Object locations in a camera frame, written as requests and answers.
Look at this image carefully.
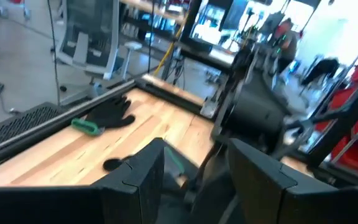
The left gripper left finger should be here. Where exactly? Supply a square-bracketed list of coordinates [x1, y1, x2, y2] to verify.
[0, 138, 167, 224]

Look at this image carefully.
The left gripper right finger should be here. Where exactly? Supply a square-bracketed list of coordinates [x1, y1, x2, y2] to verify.
[227, 138, 358, 224]

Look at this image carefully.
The red storage bin rack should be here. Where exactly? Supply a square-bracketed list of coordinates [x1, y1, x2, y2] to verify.
[314, 37, 358, 181]

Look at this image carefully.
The black perforated metal box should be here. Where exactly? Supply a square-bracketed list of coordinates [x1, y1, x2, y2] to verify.
[0, 101, 67, 154]

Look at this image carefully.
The black glove green cuff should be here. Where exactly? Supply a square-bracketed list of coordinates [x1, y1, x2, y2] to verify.
[70, 95, 136, 137]

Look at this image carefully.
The person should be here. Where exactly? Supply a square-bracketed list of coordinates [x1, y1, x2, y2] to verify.
[272, 17, 300, 74]

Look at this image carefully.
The grey mesh office chair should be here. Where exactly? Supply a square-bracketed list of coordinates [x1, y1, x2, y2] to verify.
[55, 0, 144, 97]

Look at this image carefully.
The black desktop monitor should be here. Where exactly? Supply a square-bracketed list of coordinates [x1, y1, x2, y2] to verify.
[180, 0, 253, 55]

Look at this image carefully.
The black aluminium table frame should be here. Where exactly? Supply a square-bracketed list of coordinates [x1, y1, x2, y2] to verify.
[0, 76, 217, 174]

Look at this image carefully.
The thin black hanging cable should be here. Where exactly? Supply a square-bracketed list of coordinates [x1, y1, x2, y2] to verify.
[46, 0, 62, 106]

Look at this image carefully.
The yellow cable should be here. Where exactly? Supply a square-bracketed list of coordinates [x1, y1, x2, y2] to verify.
[152, 17, 188, 78]

